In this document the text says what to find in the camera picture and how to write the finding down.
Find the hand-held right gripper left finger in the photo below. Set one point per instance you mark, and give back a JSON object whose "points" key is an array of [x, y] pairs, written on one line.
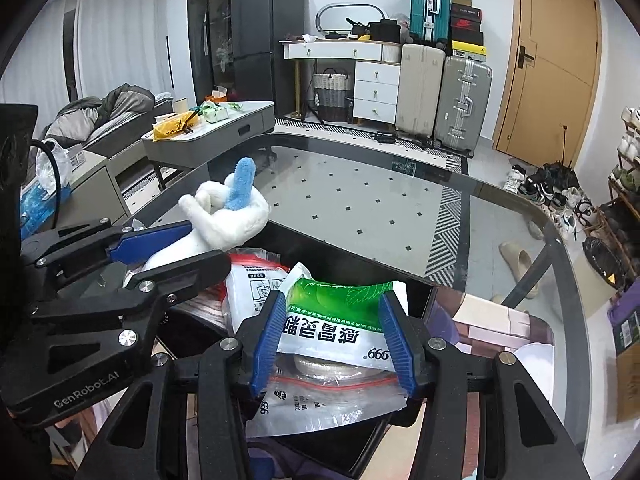
{"points": [[267, 345]]}

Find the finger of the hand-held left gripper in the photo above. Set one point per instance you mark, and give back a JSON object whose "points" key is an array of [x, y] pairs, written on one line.
{"points": [[150, 245], [180, 272]]}

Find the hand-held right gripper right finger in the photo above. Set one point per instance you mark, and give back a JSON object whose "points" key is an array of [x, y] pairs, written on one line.
{"points": [[400, 345]]}

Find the white plush toy blue ear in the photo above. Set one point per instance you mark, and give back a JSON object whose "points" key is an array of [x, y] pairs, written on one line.
{"points": [[225, 220]]}

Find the green white medicine packet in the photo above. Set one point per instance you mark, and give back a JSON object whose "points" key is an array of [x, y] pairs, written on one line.
{"points": [[335, 320]]}

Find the black storage box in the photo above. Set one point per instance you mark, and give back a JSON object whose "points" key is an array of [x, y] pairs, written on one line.
{"points": [[350, 452]]}

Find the person's left forearm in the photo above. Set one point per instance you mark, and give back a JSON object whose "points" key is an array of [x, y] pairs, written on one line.
{"points": [[25, 455]]}

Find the white red-zip bag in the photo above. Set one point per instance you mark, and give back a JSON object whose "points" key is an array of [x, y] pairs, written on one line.
{"points": [[250, 282]]}

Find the clear zip bag white filling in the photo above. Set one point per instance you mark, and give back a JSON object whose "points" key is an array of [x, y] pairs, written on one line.
{"points": [[340, 400]]}

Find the grey side cabinet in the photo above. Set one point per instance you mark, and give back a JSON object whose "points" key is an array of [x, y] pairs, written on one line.
{"points": [[90, 190]]}

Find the printed table mat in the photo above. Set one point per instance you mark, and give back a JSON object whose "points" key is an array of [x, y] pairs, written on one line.
{"points": [[500, 325]]}

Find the patterned rug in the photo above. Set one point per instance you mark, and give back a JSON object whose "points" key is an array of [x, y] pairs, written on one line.
{"points": [[445, 240]]}

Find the blue packet box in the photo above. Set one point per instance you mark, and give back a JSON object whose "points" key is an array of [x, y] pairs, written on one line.
{"points": [[40, 205]]}

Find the yellow bag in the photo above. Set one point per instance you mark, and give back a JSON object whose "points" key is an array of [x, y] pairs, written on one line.
{"points": [[170, 127]]}

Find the clear plastic bag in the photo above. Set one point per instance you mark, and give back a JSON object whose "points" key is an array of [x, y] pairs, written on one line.
{"points": [[52, 165]]}

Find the beige slipper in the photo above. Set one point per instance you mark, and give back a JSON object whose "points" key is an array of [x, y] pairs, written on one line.
{"points": [[515, 257], [520, 292]]}

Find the grey coffee table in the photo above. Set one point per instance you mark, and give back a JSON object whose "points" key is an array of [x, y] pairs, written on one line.
{"points": [[225, 130]]}

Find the sofa with grey coat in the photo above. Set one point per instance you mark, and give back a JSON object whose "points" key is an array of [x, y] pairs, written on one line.
{"points": [[120, 110]]}

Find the green packets on table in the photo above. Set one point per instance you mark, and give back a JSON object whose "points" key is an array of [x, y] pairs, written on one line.
{"points": [[215, 110]]}

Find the white curtains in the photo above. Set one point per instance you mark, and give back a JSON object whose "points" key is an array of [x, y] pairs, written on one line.
{"points": [[100, 50]]}

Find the pile of shoes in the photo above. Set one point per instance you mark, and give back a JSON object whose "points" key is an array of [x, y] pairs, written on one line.
{"points": [[545, 190]]}

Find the black glass cabinet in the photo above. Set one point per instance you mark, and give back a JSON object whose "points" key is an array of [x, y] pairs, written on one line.
{"points": [[210, 35]]}

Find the black refrigerator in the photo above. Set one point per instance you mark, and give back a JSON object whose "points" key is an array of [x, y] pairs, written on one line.
{"points": [[265, 50]]}

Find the cardboard box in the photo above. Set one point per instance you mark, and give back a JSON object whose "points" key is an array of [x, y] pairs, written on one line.
{"points": [[629, 380]]}

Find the woven basket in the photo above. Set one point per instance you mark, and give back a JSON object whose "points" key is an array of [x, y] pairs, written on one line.
{"points": [[331, 95]]}

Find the silver suitcase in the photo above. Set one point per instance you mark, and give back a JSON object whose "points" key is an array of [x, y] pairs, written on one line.
{"points": [[462, 105]]}

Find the shoe rack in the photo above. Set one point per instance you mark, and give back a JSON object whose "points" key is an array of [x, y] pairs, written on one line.
{"points": [[620, 220]]}

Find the beige suitcase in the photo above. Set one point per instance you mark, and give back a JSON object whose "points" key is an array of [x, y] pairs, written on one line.
{"points": [[420, 92]]}

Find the white dressing desk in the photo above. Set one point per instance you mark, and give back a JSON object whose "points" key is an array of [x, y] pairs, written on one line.
{"points": [[375, 85]]}

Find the oval mirror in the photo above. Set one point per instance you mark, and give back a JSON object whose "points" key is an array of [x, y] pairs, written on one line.
{"points": [[350, 7]]}

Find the wooden door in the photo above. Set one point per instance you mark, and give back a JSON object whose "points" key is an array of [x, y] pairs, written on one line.
{"points": [[550, 60]]}

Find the stack of shoe boxes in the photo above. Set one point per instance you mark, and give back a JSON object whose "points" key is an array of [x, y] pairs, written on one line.
{"points": [[467, 27]]}

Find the teal suitcase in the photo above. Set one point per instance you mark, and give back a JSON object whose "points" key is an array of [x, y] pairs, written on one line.
{"points": [[430, 7]]}

